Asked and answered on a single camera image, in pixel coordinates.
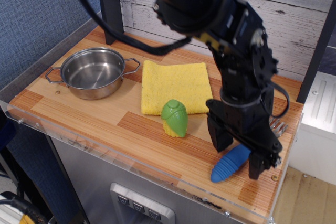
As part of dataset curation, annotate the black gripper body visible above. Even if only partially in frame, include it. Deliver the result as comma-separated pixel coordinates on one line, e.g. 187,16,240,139
206,90,282,167

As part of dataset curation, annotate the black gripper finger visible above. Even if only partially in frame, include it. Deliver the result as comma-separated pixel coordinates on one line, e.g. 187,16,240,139
207,118,233,153
249,152,270,180

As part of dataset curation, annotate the blue handled metal fork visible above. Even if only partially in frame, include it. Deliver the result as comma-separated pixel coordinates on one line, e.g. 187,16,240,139
211,117,288,183

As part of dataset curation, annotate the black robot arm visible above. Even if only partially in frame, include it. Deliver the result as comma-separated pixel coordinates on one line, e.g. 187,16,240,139
155,0,282,179

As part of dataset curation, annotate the yellow folded towel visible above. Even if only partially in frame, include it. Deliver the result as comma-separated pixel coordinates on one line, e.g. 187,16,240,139
141,60,213,115

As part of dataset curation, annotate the green yellow toy corn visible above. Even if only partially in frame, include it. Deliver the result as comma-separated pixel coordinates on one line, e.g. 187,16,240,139
161,99,188,137

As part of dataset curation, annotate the white appliance at right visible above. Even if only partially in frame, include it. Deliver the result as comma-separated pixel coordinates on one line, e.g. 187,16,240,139
289,72,335,184

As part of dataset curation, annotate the silver control panel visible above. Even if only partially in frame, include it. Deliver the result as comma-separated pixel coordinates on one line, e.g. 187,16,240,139
110,183,175,224

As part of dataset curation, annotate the stainless steel cabinet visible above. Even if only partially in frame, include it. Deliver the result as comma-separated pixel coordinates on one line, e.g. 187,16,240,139
50,137,251,223

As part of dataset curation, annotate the stainless steel pot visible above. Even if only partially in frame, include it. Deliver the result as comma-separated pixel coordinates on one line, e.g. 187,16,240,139
45,47,141,100

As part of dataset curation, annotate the clear acrylic edge guard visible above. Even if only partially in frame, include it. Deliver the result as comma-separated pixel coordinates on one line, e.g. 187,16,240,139
1,93,303,223

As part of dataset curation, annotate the black braided cable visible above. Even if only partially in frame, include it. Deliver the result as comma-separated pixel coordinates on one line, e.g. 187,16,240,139
68,0,192,56

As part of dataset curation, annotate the black right vertical post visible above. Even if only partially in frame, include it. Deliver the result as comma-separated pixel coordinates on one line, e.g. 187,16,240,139
296,0,335,103

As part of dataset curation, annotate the black vertical post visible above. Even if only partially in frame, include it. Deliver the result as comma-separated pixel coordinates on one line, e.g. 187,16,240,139
95,0,124,46
296,0,335,103

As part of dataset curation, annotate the black left vertical post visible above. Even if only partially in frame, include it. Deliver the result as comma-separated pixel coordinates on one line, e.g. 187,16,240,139
95,0,124,46

